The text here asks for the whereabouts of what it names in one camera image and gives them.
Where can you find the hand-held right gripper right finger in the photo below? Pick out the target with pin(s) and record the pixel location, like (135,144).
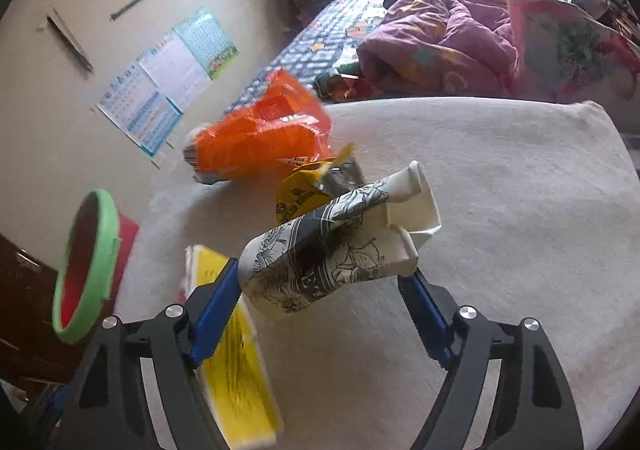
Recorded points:
(425,312)

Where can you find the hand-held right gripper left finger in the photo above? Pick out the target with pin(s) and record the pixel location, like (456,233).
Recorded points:
(215,315)

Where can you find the green bucket with red inside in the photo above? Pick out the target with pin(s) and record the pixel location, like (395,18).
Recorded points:
(107,230)

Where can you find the flat yellow box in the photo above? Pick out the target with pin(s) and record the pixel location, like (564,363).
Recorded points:
(240,380)

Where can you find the white table cloth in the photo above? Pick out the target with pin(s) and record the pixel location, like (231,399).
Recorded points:
(500,230)

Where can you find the yellow crumpled wrapper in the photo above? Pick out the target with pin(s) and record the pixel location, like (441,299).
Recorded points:
(300,195)

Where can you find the orange plastic bag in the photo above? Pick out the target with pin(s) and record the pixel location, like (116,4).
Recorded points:
(265,140)

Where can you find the dark wooden cabinet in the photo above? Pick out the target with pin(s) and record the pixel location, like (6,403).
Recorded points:
(25,310)

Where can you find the dark green and red packet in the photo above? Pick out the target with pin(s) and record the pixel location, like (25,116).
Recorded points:
(337,86)

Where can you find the purple quilt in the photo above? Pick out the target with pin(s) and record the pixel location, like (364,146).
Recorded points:
(440,40)

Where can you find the blue patterned bed sheet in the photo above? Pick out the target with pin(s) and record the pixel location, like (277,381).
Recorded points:
(320,40)

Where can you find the blue wall chart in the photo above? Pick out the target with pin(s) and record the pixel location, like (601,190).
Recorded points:
(140,115)

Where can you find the white wall chart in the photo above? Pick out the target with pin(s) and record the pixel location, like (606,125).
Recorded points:
(172,68)

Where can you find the teal wall chart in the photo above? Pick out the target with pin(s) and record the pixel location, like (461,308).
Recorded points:
(207,43)

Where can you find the metal wall bracket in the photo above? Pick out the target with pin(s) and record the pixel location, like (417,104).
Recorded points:
(67,43)

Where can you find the dark wooden bed frame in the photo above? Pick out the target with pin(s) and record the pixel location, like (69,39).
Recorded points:
(615,0)

